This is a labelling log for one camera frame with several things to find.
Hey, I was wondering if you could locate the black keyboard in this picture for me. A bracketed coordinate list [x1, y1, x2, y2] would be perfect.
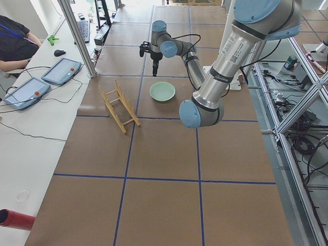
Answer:
[76, 20, 90, 43]

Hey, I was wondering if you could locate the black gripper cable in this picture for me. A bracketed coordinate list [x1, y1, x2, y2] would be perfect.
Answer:
[169, 34, 202, 56]

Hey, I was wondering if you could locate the teach pendant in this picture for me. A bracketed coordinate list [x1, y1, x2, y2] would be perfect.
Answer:
[3, 77, 50, 110]
[41, 57, 82, 85]

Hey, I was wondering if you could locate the light green ceramic plate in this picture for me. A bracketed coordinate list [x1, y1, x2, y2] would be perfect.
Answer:
[149, 81, 176, 102]

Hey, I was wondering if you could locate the near teach pendant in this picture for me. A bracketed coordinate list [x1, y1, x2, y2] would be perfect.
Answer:
[3, 77, 50, 110]

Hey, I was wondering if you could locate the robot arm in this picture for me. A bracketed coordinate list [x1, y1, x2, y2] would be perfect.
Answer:
[150, 20, 206, 90]
[179, 1, 303, 128]

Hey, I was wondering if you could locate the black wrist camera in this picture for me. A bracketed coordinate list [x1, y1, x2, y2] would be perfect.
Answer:
[139, 41, 151, 57]

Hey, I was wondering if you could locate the red cylinder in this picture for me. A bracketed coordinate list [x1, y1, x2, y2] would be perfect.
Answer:
[1, 209, 35, 231]

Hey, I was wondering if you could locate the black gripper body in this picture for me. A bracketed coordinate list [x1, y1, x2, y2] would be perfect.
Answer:
[150, 51, 162, 67]

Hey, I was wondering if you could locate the far teach pendant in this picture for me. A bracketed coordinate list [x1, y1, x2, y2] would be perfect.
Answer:
[41, 57, 82, 85]

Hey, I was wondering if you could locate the seated person black shirt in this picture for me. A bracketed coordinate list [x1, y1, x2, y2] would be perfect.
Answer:
[1, 15, 42, 72]

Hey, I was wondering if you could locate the aluminium frame rail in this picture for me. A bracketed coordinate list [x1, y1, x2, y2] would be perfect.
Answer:
[58, 0, 97, 78]

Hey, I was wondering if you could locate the black computer mouse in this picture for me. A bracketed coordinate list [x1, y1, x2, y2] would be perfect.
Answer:
[53, 49, 66, 57]

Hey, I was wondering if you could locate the green plastic clamp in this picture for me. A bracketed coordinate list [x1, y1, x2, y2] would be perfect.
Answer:
[47, 35, 59, 46]

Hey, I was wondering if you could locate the wooden dish rack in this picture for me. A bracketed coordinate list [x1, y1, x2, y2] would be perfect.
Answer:
[98, 79, 141, 134]

